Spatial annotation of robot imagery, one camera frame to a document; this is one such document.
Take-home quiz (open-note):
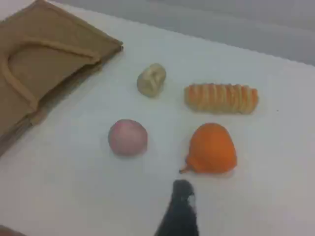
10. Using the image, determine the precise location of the brown jute tote bag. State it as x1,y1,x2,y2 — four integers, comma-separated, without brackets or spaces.
0,0,124,158

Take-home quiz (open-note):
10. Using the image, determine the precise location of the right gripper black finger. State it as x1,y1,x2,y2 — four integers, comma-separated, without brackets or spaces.
154,179,199,236

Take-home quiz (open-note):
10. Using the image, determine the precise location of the orange fruit with stem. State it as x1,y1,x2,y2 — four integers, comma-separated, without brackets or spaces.
179,122,238,175

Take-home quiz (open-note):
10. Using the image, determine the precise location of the pink round peach bun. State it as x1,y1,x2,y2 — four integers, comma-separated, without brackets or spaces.
108,119,149,157

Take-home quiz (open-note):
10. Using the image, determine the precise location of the striped orange bread roll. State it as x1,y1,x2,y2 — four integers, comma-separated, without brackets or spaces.
184,83,259,116

